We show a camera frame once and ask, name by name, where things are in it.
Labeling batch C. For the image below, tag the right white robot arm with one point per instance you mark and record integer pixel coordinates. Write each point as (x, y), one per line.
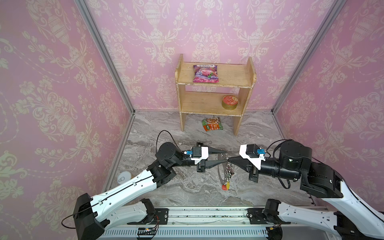
(354, 219)

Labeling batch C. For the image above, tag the wooden two-tier shelf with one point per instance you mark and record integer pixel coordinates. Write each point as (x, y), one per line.
(242, 77)

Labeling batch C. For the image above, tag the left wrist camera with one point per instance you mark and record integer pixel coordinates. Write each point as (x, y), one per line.
(196, 155)

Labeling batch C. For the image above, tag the aluminium corner post right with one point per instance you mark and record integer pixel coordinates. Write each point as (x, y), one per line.
(322, 30)

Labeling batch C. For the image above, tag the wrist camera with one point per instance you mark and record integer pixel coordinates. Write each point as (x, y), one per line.
(254, 154)
(196, 155)

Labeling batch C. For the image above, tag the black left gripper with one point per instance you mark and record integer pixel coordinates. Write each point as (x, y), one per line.
(207, 165)

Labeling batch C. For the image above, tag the pink snack packet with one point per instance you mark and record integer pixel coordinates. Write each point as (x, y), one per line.
(206, 74)

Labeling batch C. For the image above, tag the aluminium corner post left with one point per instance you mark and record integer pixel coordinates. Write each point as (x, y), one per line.
(101, 46)

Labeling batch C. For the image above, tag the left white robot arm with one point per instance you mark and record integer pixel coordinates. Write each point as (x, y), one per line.
(129, 192)

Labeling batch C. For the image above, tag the round red gold tin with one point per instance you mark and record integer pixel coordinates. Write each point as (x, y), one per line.
(230, 102)

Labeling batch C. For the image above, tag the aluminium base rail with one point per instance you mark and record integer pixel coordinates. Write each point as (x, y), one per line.
(142, 221)

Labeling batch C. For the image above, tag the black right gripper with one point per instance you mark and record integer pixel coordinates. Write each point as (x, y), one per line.
(253, 169)

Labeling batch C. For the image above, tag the aluminium corner post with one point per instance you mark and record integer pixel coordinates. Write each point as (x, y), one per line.
(101, 46)
(322, 30)

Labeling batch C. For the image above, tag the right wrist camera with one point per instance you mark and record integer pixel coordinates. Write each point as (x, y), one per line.
(254, 154)

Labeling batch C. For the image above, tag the green orange snack packet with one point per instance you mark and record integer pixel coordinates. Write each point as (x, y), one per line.
(212, 124)

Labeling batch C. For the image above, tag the yellow key tag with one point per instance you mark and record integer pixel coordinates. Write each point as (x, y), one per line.
(227, 186)

